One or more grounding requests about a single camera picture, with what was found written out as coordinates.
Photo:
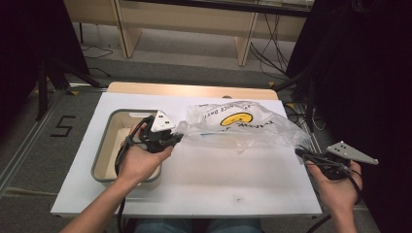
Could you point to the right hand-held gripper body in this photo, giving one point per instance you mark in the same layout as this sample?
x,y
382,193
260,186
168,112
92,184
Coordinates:
x,y
336,168

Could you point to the black metal stand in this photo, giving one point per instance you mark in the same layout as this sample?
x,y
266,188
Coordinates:
x,y
311,97
42,90

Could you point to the light wooden desk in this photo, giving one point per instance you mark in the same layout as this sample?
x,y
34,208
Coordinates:
x,y
181,16

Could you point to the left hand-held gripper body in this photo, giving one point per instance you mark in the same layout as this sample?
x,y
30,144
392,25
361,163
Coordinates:
x,y
157,137

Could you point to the beige bin with grey rim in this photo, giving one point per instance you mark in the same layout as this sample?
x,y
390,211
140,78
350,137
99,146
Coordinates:
x,y
108,152

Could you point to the black curtain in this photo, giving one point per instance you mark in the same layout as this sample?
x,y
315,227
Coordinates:
x,y
372,97
32,39

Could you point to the person's legs in jeans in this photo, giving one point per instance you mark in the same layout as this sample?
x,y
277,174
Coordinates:
x,y
155,226

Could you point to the clear plastic bag yellow smiley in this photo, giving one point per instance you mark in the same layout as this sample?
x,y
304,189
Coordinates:
x,y
259,132

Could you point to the person's left hand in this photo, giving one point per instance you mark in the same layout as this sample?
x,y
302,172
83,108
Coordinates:
x,y
139,165

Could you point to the white table board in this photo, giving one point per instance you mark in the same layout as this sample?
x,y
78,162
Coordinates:
x,y
226,181

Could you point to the person's right hand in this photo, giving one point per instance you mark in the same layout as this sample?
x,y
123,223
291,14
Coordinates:
x,y
340,194

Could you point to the metal floor rail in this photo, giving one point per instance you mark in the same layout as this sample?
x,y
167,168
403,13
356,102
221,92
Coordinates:
x,y
319,142
26,145

